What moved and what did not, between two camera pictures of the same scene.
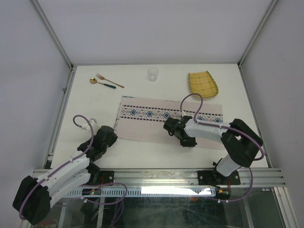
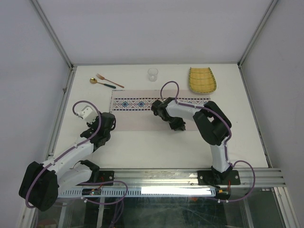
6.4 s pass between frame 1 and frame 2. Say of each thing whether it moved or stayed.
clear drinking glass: stayed
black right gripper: moved
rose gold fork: stayed
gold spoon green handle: stayed
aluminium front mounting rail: stayed
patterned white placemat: moved
